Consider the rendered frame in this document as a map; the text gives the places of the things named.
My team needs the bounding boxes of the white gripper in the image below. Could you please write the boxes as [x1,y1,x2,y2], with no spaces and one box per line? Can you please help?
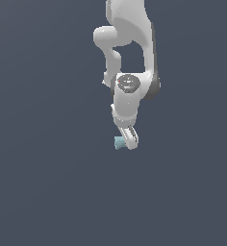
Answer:
[111,74,142,151]

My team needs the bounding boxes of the light blue small block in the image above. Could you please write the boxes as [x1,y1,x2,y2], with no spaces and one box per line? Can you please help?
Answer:
[113,135,127,151]

